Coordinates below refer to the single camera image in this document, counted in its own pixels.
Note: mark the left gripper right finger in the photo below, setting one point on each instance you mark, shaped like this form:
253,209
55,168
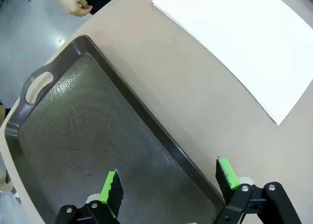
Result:
223,180

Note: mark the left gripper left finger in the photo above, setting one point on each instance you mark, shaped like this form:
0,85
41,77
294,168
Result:
115,194

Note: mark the white A4 paper stack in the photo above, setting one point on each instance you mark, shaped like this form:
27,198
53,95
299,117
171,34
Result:
232,38

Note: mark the person's right hand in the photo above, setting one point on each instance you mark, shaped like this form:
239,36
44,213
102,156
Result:
73,4

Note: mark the brown plastic serving tray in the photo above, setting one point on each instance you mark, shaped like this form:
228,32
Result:
97,136

